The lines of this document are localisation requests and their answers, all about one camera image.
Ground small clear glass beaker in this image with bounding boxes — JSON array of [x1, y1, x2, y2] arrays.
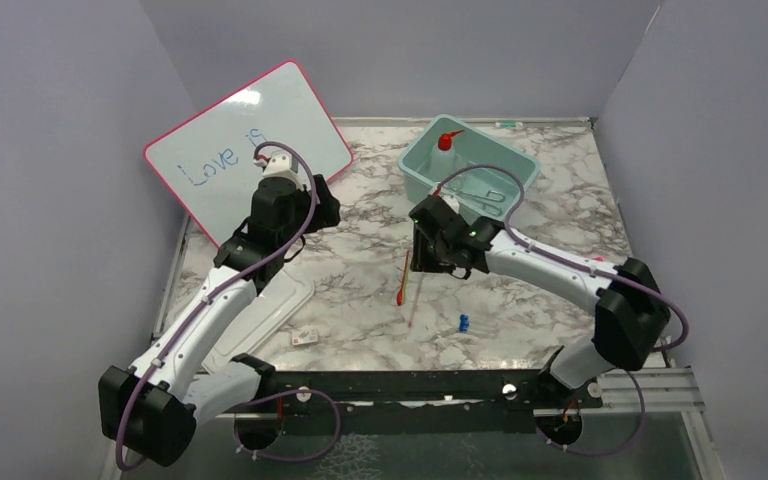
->
[[449, 156, 469, 190]]

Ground white wash bottle red cap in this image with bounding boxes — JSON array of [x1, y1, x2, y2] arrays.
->
[[428, 129, 464, 183]]

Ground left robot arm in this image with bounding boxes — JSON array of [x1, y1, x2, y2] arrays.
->
[[98, 174, 340, 471]]

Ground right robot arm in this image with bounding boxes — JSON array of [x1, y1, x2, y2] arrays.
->
[[409, 195, 670, 407]]

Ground teal plastic bin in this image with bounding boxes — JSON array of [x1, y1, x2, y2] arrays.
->
[[398, 114, 540, 223]]

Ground red orange spatula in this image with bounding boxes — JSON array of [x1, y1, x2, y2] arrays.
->
[[396, 251, 411, 306]]

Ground blue capped test tubes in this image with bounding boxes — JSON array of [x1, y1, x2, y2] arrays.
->
[[458, 314, 498, 337]]

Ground white plastic lid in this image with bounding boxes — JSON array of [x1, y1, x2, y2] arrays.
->
[[202, 266, 315, 373]]

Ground small white card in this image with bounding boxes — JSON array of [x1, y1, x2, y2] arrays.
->
[[291, 329, 319, 347]]

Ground pink framed whiteboard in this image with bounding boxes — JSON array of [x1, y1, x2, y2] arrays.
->
[[144, 60, 353, 245]]

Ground small green white marker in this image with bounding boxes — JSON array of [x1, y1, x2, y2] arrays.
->
[[495, 120, 524, 129]]

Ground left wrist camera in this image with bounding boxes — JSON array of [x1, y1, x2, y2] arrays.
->
[[253, 151, 305, 190]]

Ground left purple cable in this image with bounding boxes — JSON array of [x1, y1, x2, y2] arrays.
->
[[114, 140, 343, 473]]

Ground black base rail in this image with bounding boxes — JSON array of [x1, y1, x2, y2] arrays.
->
[[225, 369, 603, 436]]

